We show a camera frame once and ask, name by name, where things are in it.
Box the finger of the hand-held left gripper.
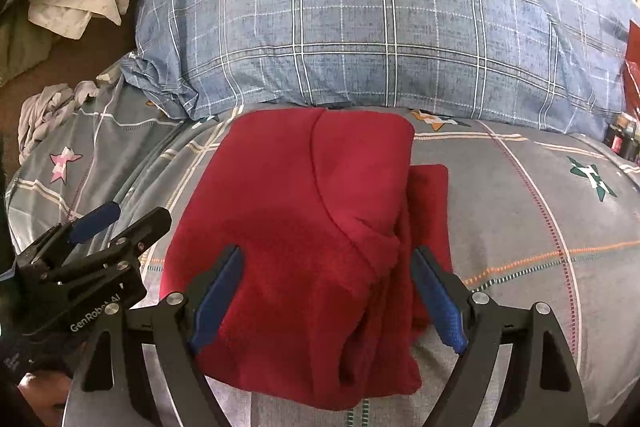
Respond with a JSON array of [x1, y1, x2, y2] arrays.
[[22, 201, 122, 259], [44, 206, 174, 284]]

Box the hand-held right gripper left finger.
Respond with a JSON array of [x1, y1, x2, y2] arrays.
[[62, 245, 245, 427]]

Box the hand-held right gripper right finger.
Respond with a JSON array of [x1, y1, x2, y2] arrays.
[[410, 245, 592, 427]]

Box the red fleece garment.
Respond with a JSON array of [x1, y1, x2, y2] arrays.
[[159, 107, 454, 398]]

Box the person's left hand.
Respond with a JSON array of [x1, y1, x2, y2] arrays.
[[18, 371, 72, 414]]

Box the crumpled light grey cloth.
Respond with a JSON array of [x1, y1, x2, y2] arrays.
[[18, 81, 101, 160]]

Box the grey star-print bed sheet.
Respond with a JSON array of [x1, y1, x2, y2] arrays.
[[5, 72, 640, 427]]

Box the olive green cloth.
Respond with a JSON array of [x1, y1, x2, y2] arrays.
[[0, 4, 61, 88]]

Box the small dark bottles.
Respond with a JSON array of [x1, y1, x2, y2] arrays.
[[602, 112, 640, 164]]

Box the blue plaid pillow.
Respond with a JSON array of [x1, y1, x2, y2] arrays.
[[120, 0, 635, 142]]

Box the red packet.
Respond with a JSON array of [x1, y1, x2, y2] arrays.
[[622, 19, 640, 118]]

